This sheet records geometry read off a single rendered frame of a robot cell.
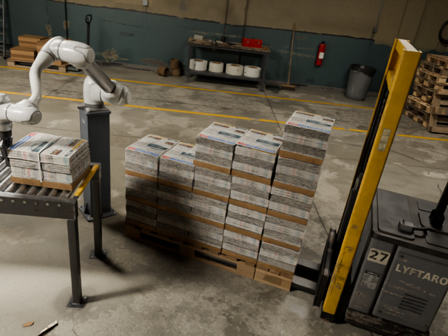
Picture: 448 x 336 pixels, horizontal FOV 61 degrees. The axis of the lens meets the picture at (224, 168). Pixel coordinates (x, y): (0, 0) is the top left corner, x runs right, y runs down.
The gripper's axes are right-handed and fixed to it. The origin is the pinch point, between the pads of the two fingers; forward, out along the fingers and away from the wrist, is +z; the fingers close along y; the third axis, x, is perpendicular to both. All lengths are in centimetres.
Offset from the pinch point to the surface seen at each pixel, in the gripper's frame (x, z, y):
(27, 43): 280, 50, 648
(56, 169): -30.4, -0.7, -6.1
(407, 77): -213, -79, -19
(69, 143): -32.0, -10.1, 13.2
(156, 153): -81, 10, 55
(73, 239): -43, 39, -19
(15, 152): -6.9, -8.4, -4.0
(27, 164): -13.2, -1.5, -4.4
